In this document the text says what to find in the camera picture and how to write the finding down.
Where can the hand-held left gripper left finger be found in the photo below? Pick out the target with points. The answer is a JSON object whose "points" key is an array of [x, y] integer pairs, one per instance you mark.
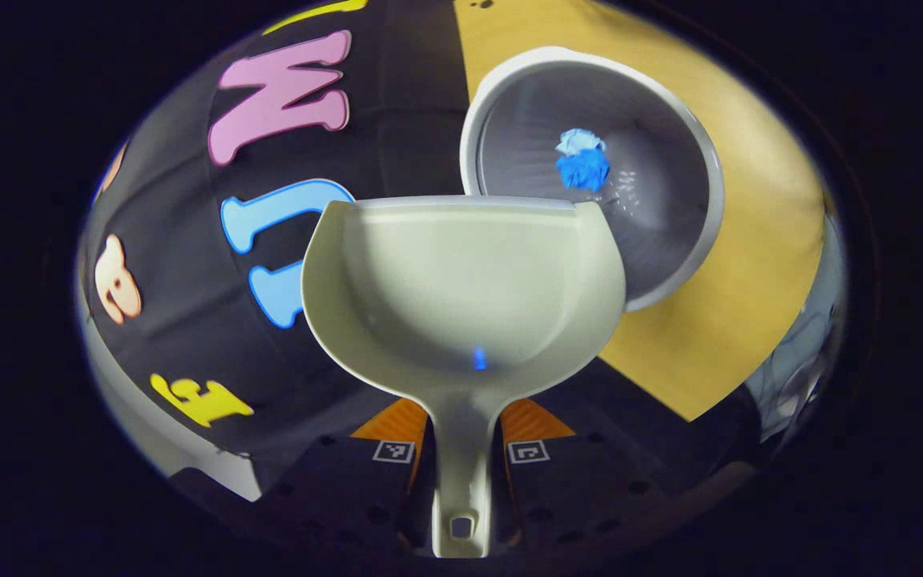
{"points": [[333, 489]]}

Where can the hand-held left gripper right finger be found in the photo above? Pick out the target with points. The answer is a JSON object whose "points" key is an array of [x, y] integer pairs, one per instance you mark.
{"points": [[574, 489]]}

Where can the grey plastic dustpan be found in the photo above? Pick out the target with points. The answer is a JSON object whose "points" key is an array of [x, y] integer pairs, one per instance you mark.
{"points": [[461, 280]]}

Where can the dark blue paper ball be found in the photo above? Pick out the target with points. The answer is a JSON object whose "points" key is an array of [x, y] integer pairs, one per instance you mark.
{"points": [[583, 171]]}

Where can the grey garbage bin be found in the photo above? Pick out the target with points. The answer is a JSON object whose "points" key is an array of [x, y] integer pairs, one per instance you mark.
{"points": [[654, 160]]}

